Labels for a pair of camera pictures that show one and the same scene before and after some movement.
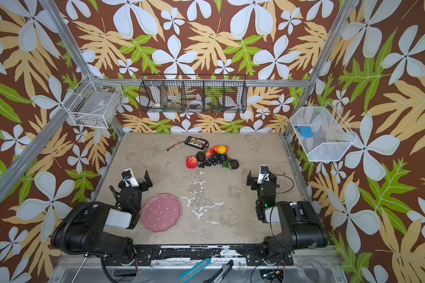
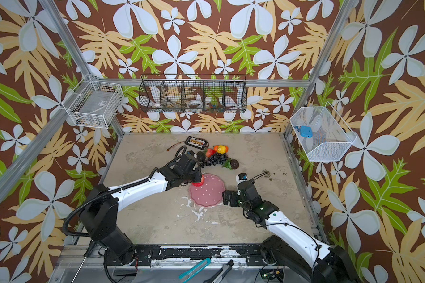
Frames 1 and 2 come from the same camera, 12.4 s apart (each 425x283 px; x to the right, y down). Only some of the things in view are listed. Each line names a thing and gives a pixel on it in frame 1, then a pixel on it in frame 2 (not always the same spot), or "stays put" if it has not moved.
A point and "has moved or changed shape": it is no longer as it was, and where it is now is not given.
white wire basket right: [321, 134] stays put
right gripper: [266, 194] → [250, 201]
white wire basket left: [94, 104] stays put
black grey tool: [221, 274] stays put
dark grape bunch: [217, 158] stays put
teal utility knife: [198, 268] stays put
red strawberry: [210, 152] stays put
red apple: [191, 162] has moved or changed shape
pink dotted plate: [160, 212] → [210, 193]
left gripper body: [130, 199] → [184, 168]
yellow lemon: [221, 149] stays put
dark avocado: [200, 156] stays put
